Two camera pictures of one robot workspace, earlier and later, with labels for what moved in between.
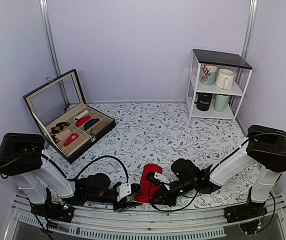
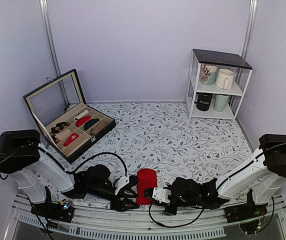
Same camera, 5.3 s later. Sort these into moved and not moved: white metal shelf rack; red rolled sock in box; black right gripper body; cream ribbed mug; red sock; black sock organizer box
Moved: red sock; black right gripper body
Not moved: red rolled sock in box; white metal shelf rack; black sock organizer box; cream ribbed mug
